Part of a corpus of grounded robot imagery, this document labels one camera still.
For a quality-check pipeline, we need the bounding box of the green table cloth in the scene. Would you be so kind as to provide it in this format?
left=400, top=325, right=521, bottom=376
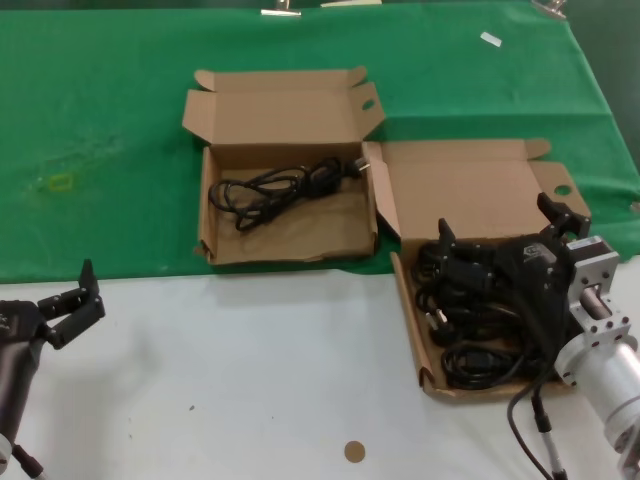
left=0, top=0, right=640, bottom=284

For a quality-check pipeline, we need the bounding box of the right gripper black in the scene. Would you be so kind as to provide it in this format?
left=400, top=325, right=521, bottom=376
left=437, top=192, right=592, bottom=361

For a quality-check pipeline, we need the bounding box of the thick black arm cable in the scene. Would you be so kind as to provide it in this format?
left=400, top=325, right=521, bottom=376
left=506, top=367, right=557, bottom=477

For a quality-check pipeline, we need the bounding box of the cardboard box with round-holed flap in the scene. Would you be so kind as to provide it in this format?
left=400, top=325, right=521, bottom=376
left=362, top=138, right=594, bottom=406

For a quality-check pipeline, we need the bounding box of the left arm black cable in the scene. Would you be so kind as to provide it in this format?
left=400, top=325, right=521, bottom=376
left=12, top=443, right=47, bottom=480

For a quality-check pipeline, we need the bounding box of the cable with silver connector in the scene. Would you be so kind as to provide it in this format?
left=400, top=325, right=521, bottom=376
left=528, top=385, right=571, bottom=480

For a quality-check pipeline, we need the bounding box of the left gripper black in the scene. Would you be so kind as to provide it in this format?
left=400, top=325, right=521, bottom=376
left=0, top=258, right=107, bottom=351

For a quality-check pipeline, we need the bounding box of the cardboard box with torn rim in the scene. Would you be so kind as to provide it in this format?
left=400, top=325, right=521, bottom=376
left=180, top=66, right=385, bottom=266

